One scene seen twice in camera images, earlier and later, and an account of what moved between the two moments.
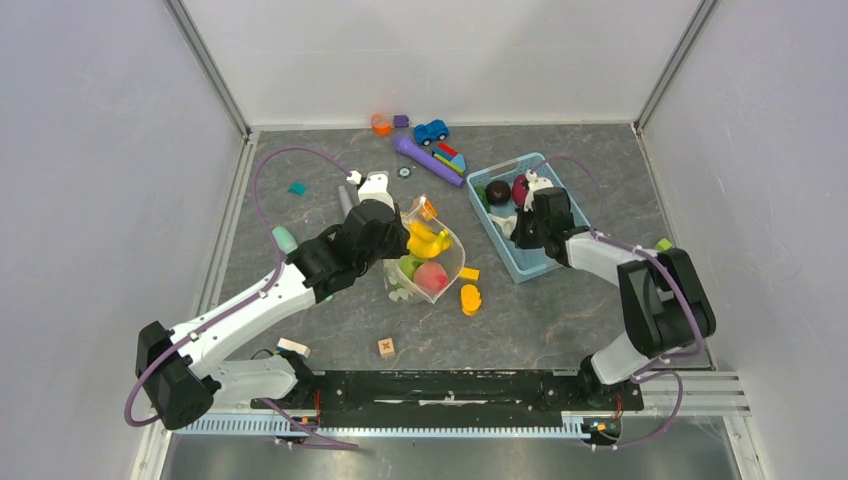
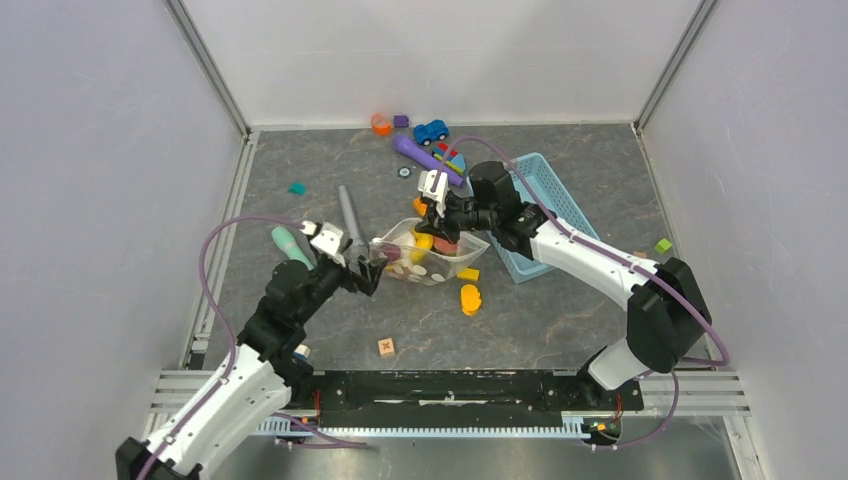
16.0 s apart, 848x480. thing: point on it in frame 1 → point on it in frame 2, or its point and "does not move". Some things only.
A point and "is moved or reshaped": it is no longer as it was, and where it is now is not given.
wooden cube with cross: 386,347 does not move
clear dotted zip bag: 434,259 is moved or reshaped
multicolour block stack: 450,156 does not move
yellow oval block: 471,299 does not move
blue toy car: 433,129 does not move
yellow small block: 469,274 does not move
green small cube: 663,245 does not move
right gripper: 518,235 → 445,222
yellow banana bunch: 426,243 is moved or reshaped
